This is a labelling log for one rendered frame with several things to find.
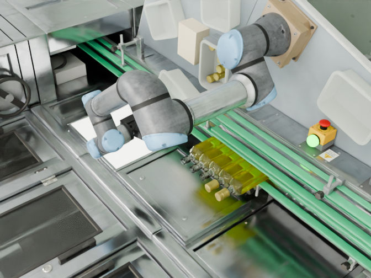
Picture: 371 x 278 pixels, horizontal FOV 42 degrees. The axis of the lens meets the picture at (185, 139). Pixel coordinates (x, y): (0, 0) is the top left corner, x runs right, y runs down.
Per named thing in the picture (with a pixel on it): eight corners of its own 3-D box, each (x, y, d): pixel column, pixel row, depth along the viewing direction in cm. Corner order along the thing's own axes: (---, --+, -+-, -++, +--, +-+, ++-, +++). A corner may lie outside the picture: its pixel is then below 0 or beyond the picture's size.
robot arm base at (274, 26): (265, 4, 168) (244, 10, 163) (296, 27, 161) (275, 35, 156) (255, 39, 179) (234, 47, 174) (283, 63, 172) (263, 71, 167)
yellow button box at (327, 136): (318, 134, 183) (306, 142, 180) (322, 118, 179) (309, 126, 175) (334, 143, 179) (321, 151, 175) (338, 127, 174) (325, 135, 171)
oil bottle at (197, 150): (226, 139, 210) (187, 158, 199) (226, 128, 206) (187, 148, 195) (234, 145, 206) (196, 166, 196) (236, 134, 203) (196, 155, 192)
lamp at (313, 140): (309, 141, 178) (303, 144, 177) (311, 131, 175) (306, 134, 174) (318, 147, 175) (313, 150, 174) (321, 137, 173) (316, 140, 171)
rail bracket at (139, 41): (148, 53, 252) (111, 67, 241) (147, 23, 242) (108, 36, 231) (153, 57, 249) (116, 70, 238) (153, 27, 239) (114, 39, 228)
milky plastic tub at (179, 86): (179, 60, 185) (160, 67, 181) (215, 102, 178) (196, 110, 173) (169, 90, 199) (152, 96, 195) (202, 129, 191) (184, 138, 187)
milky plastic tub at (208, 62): (212, 78, 222) (197, 84, 217) (215, 32, 208) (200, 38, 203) (239, 94, 211) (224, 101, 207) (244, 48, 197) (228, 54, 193)
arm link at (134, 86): (124, 63, 128) (72, 100, 170) (140, 102, 128) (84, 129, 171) (160, 51, 133) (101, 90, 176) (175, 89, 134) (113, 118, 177)
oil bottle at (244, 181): (265, 167, 196) (225, 190, 185) (266, 156, 192) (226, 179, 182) (275, 175, 192) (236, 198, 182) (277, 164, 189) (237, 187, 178)
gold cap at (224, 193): (229, 191, 178) (221, 196, 176) (229, 198, 180) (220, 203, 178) (223, 186, 180) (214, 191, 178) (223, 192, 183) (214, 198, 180)
